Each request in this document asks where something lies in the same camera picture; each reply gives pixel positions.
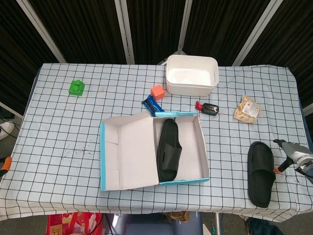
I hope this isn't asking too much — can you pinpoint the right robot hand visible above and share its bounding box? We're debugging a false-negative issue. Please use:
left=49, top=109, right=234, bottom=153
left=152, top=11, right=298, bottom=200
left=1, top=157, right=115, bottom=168
left=273, top=139, right=313, bottom=173

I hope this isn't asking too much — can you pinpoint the black rubber slipper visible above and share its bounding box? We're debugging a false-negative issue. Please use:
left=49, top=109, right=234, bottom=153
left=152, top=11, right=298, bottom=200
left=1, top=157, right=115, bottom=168
left=156, top=118, right=183, bottom=182
left=246, top=141, right=276, bottom=209

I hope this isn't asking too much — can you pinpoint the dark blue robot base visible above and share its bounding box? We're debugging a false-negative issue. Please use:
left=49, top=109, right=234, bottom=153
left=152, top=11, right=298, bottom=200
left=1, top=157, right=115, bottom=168
left=105, top=211, right=203, bottom=235

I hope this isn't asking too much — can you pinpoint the blue cardboard shoebox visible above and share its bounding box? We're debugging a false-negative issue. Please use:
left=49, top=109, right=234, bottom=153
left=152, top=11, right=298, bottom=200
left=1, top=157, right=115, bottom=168
left=99, top=111, right=211, bottom=191

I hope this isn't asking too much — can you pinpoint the red patterned bag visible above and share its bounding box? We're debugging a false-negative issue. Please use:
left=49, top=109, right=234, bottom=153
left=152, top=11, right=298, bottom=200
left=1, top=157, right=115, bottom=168
left=46, top=212, right=103, bottom=235

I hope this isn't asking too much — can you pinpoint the clear bag of nuts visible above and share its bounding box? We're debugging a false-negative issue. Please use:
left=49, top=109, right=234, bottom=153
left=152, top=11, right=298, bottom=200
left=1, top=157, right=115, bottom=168
left=234, top=95, right=262, bottom=124

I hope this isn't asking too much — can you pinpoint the black car key fob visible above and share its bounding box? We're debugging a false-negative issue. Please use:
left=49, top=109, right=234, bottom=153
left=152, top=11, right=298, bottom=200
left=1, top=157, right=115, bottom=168
left=201, top=102, right=220, bottom=116

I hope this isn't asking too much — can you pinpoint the metal table leg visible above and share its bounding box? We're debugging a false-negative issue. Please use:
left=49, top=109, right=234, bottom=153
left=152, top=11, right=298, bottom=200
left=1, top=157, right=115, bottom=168
left=214, top=212, right=221, bottom=235

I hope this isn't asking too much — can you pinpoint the white plastic storage bin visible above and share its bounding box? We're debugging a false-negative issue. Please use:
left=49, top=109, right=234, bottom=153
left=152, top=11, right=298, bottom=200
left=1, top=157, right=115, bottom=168
left=166, top=83, right=217, bottom=96
left=165, top=54, right=219, bottom=88

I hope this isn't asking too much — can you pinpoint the brown paper bag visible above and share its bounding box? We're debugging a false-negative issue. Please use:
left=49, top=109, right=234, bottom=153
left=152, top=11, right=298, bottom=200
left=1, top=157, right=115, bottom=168
left=164, top=211, right=191, bottom=222

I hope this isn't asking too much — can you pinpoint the orange cube block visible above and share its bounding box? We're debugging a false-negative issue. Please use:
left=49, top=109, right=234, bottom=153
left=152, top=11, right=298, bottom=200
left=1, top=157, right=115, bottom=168
left=150, top=84, right=165, bottom=101

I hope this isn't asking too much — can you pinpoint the blue snack packet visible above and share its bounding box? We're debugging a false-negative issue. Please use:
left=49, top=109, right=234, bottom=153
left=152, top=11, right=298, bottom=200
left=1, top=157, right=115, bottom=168
left=142, top=94, right=165, bottom=116

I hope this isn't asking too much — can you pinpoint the green toy brick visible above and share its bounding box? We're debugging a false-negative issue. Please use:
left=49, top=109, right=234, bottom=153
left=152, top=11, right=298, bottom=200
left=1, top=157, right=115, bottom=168
left=68, top=80, right=85, bottom=97

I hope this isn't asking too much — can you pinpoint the white checkered tablecloth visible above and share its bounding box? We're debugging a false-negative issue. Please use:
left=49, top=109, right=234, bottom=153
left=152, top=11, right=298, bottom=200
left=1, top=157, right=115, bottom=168
left=0, top=63, right=313, bottom=217

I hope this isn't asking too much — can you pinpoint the black folding partition screen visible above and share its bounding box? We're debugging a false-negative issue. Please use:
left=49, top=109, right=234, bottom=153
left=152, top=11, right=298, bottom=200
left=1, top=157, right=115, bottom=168
left=0, top=0, right=313, bottom=118

